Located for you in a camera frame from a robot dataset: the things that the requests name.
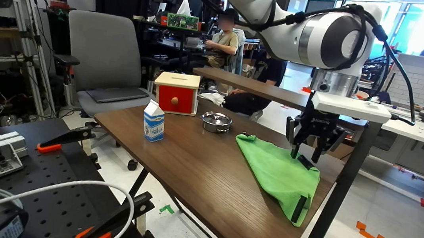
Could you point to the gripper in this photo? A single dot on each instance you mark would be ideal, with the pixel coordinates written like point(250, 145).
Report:
point(318, 128)

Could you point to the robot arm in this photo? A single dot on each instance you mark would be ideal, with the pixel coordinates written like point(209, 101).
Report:
point(285, 35)

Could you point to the green towel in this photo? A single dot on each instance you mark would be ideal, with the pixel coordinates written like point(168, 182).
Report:
point(277, 174)

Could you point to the person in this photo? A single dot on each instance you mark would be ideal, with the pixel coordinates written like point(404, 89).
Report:
point(265, 73)
point(224, 44)

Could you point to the small steel pot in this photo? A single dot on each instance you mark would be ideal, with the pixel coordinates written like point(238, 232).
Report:
point(215, 126)

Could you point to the steel pot lid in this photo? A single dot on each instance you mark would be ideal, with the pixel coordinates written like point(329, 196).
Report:
point(216, 117)

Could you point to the white workbench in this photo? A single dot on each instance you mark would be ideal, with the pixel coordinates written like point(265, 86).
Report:
point(414, 132)

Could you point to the white cloth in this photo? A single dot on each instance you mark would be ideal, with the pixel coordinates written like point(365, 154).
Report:
point(211, 97)

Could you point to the red drawer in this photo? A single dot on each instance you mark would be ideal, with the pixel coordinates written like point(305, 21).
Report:
point(184, 100)

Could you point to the wooden drawer knob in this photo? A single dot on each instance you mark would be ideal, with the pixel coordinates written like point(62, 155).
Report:
point(174, 100)

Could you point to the wooden box with red drawer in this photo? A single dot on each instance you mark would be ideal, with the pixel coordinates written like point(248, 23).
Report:
point(178, 81)

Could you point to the blue white milk carton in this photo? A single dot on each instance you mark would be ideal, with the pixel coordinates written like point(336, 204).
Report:
point(153, 122)

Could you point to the black desk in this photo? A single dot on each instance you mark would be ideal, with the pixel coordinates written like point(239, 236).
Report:
point(172, 44)

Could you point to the green tissue box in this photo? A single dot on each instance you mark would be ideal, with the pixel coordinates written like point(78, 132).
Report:
point(182, 21)

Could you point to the dark grey laptop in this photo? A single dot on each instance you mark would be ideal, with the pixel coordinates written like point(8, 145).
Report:
point(117, 94)

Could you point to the grey office chair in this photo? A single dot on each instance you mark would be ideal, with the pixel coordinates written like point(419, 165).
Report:
point(104, 51)

